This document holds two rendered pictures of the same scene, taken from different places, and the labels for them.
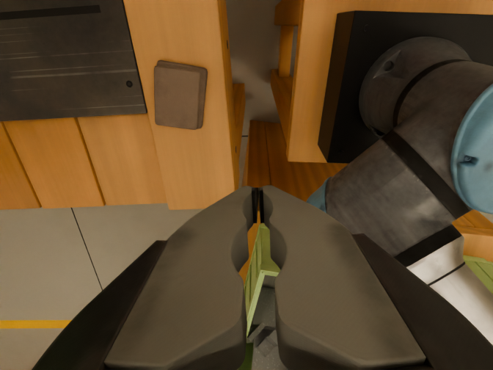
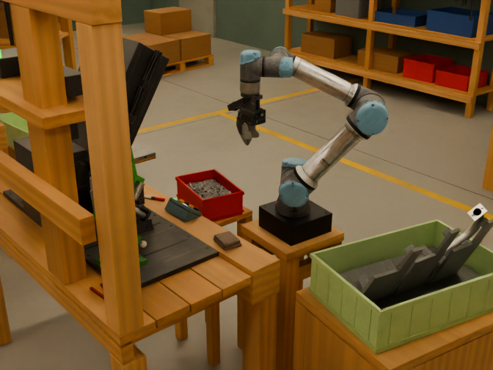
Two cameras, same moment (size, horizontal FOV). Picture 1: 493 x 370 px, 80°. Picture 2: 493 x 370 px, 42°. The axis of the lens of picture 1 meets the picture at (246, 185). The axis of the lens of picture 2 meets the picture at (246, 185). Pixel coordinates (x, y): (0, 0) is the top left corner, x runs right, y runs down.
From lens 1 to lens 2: 249 cm
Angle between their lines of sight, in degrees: 90
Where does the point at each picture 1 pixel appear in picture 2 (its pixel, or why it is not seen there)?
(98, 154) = (207, 274)
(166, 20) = (210, 233)
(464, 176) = (288, 163)
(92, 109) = (198, 258)
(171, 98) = (225, 237)
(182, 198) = (254, 266)
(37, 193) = (185, 299)
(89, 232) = not seen: outside the picture
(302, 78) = (264, 237)
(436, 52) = not seen: hidden behind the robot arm
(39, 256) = not seen: outside the picture
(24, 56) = (166, 255)
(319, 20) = (254, 228)
